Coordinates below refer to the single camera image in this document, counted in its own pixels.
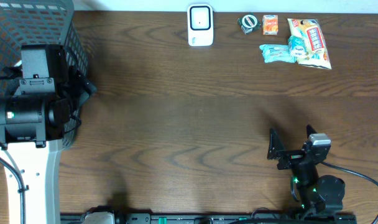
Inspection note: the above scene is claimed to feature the grey plastic shopping basket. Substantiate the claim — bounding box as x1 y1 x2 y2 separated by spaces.
0 1 88 149

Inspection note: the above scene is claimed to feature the dark green balm box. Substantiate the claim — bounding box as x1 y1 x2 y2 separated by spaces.
237 14 260 35

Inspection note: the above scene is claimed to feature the left black cable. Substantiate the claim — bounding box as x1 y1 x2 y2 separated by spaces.
0 151 30 224

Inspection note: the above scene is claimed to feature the light green pouch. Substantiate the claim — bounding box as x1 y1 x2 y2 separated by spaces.
259 44 297 63

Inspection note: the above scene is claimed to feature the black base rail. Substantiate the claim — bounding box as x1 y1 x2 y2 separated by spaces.
60 212 358 224

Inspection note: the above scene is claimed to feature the teal tissue packet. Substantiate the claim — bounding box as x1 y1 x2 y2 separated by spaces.
288 35 308 58

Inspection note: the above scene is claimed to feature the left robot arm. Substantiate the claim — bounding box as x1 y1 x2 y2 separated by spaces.
0 44 96 223

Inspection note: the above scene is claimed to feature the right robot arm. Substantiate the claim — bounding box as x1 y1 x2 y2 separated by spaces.
267 125 345 220

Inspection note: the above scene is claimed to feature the yellow snack chip bag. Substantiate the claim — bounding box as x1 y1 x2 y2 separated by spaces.
288 19 331 70

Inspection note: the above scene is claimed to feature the right black cable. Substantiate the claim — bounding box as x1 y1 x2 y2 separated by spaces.
319 161 378 224

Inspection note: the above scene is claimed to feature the black cable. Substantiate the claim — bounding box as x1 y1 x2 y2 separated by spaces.
0 151 30 224
319 161 378 224

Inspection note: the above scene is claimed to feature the orange tissue packet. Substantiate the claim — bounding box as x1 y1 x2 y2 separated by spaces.
262 15 279 35

